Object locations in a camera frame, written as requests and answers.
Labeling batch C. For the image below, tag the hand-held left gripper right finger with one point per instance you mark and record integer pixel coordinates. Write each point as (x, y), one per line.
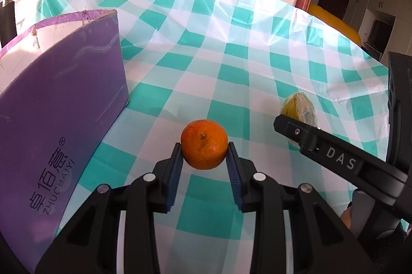
(233, 179)

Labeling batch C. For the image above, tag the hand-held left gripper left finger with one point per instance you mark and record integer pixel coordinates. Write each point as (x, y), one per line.
(173, 179)

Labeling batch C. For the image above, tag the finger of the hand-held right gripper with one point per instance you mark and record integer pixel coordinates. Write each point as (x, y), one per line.
(322, 146)

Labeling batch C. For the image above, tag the large orange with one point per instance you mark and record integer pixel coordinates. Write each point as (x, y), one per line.
(204, 145)

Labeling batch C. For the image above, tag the plastic-wrapped yellow-green fruit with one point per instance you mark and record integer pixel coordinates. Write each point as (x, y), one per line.
(299, 108)

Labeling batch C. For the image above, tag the purple cardboard box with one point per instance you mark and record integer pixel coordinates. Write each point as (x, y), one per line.
(58, 106)

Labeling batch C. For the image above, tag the person's right hand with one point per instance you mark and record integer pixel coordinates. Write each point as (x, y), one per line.
(347, 219)

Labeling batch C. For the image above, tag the dark screen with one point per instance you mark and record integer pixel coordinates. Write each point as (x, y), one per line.
(381, 35)

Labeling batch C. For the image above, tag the green white checked tablecloth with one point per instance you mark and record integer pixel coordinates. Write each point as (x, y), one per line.
(231, 67)

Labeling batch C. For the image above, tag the yellow rounded object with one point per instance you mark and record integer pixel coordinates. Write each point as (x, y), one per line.
(334, 21)

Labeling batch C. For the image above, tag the black object by window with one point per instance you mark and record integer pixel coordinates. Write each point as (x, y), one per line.
(8, 24)

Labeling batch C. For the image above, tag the white wall cabinets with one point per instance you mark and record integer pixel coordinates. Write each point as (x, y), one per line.
(379, 6)

